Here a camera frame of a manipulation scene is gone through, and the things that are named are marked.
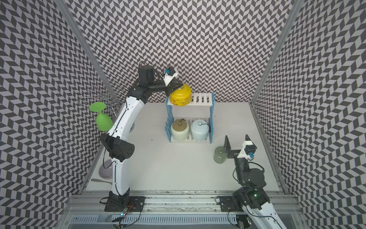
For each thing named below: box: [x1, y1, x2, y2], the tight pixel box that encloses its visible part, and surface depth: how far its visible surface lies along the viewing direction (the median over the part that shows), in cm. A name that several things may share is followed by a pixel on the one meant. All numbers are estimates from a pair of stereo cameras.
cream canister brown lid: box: [170, 118, 190, 141], surface depth 93 cm
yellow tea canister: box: [169, 83, 193, 107], surface depth 77 cm
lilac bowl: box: [98, 163, 113, 180], surface depth 82 cm
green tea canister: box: [213, 146, 228, 164], surface depth 86 cm
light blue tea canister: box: [190, 119, 210, 141], surface depth 91 cm
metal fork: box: [90, 178, 113, 185], surface depth 82 cm
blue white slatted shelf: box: [164, 91, 215, 144], surface depth 93 cm
